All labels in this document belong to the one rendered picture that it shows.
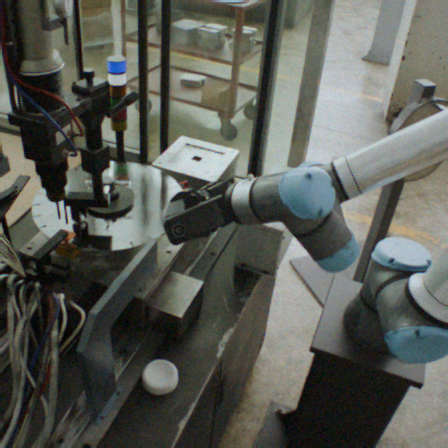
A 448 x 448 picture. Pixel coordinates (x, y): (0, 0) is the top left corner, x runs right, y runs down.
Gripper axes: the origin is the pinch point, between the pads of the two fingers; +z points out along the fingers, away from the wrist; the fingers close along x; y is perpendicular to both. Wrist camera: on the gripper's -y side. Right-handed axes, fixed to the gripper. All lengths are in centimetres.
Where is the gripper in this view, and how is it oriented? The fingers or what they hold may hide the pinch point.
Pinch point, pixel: (165, 217)
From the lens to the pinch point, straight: 95.0
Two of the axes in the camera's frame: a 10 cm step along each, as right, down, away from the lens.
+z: -6.6, 0.8, 7.4
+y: 6.6, -4.0, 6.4
